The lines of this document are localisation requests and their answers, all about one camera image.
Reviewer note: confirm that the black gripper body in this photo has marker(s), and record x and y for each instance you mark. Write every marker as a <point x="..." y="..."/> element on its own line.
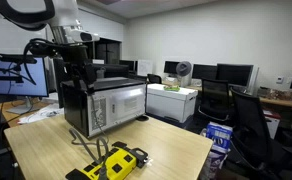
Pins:
<point x="76" y="55"/>

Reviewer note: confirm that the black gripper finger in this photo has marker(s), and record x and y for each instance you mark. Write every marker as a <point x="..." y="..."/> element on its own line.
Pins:
<point x="76" y="78"/>
<point x="90" y="78"/>

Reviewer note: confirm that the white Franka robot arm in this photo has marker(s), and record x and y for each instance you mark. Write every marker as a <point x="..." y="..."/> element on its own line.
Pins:
<point x="62" y="13"/>

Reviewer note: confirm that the dark shelf cabinet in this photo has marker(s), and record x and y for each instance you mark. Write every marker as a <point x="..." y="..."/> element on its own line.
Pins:
<point x="107" y="51"/>

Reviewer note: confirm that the lit computer monitor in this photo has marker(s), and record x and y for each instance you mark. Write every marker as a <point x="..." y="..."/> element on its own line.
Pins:
<point x="36" y="78"/>

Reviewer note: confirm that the white paper sheets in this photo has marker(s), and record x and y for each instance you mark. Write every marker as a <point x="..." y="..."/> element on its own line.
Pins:
<point x="42" y="113"/>

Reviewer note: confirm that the white board panel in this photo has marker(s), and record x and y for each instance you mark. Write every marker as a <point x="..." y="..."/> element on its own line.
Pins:
<point x="145" y="67"/>

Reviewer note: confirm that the small black chair back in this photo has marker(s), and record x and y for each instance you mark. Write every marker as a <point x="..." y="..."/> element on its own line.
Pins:
<point x="154" y="78"/>

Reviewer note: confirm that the black round base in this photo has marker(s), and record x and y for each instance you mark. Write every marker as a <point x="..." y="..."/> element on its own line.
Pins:
<point x="142" y="118"/>

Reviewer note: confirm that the green item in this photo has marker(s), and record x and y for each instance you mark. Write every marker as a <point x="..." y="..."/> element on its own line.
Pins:
<point x="172" y="88"/>

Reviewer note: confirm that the white storage box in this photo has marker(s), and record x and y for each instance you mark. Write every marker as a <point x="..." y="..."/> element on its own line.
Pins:
<point x="169" y="103"/>

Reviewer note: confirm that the yellow black power strip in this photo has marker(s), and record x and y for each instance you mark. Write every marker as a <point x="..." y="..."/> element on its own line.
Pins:
<point x="119" y="163"/>

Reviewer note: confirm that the gray desk fan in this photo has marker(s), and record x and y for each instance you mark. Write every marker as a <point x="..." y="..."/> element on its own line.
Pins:
<point x="183" y="68"/>

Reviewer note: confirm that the black mesh office chair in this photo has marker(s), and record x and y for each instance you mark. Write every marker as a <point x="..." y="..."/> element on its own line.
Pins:
<point x="252" y="133"/>
<point x="215" y="96"/>

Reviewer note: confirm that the blue white carton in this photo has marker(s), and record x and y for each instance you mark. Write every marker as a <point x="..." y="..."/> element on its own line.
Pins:
<point x="219" y="135"/>

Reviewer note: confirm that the wide black computer monitor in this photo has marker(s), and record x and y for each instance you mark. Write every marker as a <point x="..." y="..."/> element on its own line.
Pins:
<point x="234" y="75"/>

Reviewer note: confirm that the purple white bag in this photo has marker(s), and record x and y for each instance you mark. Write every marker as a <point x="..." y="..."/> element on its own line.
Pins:
<point x="214" y="163"/>

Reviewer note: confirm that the red white box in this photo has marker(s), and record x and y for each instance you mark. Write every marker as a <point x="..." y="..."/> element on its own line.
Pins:
<point x="272" y="121"/>

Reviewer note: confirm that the long wooden desk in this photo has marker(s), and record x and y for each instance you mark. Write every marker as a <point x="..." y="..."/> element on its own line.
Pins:
<point x="279" y="100"/>

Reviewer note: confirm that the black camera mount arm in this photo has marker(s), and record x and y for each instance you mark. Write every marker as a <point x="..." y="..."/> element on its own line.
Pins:
<point x="6" y="58"/>

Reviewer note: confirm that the white wall thermostat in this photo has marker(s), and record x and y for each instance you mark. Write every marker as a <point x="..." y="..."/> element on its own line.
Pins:
<point x="279" y="80"/>

